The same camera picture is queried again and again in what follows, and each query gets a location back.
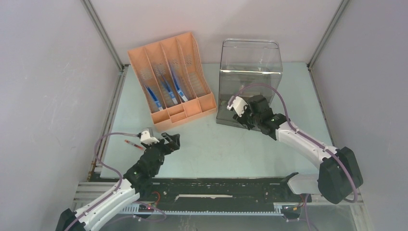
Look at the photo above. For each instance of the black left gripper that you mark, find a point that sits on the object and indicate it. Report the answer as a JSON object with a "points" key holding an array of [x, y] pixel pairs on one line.
{"points": [[173, 145]]}

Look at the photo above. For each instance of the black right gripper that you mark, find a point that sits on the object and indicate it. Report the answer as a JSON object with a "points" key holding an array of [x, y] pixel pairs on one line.
{"points": [[242, 119]]}

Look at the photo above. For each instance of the blue folder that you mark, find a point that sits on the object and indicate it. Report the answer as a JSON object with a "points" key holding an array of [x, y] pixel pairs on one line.
{"points": [[154, 98], [177, 85], [167, 87]]}

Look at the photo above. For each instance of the red pen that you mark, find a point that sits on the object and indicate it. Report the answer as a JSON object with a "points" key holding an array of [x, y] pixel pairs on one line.
{"points": [[134, 145]]}

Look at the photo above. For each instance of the grey transparent drawer unit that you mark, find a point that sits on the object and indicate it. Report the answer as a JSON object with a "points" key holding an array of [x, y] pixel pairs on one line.
{"points": [[247, 65]]}

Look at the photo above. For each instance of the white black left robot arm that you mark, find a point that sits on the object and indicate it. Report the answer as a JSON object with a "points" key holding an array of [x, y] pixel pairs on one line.
{"points": [[131, 186]]}

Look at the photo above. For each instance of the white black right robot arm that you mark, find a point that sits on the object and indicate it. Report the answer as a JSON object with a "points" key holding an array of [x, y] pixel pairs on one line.
{"points": [[339, 173]]}

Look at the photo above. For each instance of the orange plastic desk organizer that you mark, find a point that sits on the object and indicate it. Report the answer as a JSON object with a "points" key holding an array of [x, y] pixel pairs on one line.
{"points": [[172, 80]]}

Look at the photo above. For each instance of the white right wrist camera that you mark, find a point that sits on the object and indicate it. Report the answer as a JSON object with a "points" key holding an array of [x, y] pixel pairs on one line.
{"points": [[238, 105]]}

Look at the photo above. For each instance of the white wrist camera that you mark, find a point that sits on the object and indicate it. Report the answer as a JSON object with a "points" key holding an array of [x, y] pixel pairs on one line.
{"points": [[238, 105], [147, 137]]}

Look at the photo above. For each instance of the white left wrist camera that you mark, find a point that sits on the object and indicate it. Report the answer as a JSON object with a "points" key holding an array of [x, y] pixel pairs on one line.
{"points": [[147, 137]]}

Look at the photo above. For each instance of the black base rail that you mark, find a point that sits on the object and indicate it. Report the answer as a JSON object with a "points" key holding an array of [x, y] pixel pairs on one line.
{"points": [[221, 195]]}

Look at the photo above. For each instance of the aluminium frame post right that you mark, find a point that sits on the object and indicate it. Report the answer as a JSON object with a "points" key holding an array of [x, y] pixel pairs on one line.
{"points": [[328, 32]]}

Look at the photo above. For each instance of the aluminium frame post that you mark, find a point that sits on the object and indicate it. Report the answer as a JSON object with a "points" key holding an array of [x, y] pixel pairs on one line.
{"points": [[98, 24], [328, 32]]}

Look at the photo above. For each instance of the aluminium frame post left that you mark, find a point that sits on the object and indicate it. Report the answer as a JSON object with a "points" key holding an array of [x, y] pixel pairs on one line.
{"points": [[98, 24]]}

